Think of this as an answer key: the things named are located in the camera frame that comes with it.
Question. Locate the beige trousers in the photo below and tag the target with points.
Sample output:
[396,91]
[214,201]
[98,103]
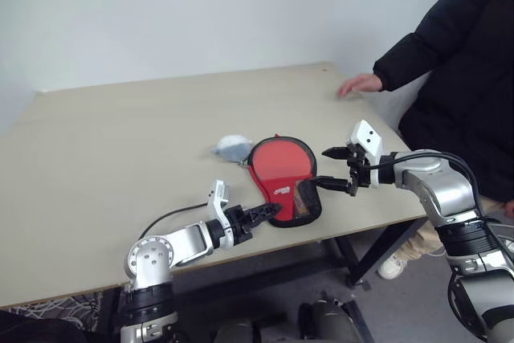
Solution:
[425,238]

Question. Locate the black metal table frame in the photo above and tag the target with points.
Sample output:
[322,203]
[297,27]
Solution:
[381,246]

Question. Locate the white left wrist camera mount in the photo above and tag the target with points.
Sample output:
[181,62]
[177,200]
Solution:
[217,198]

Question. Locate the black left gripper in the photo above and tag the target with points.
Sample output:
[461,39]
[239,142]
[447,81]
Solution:
[241,224]

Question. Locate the black bag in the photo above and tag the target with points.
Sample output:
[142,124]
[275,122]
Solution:
[36,331]

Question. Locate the person in black jacket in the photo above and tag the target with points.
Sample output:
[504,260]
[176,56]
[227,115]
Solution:
[462,78]

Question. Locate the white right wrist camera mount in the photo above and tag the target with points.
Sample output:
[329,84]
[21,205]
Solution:
[367,138]

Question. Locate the white shoe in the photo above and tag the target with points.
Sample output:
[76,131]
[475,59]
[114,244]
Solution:
[391,268]

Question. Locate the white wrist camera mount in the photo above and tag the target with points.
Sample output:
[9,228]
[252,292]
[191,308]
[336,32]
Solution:
[217,198]
[367,138]

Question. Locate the red black paddle case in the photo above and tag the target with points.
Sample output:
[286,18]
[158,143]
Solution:
[277,194]

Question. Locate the person's right hand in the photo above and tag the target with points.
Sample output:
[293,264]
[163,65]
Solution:
[361,82]

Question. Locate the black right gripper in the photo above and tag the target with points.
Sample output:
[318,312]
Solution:
[358,166]

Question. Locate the grey white fluffy zipper charm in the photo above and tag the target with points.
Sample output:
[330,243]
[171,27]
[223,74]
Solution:
[233,148]

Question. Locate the large dark rounded shape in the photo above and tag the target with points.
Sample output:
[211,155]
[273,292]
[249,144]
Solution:
[329,323]

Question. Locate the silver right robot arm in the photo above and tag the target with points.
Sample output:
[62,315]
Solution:
[441,182]

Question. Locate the red table tennis paddle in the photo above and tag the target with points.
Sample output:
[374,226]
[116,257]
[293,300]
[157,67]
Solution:
[281,160]

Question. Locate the person's left hand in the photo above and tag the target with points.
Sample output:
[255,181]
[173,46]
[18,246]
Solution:
[511,208]

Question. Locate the person's right forearm black sleeve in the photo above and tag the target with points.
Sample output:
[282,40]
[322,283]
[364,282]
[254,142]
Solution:
[413,62]

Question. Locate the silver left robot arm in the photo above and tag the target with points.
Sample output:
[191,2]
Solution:
[188,242]

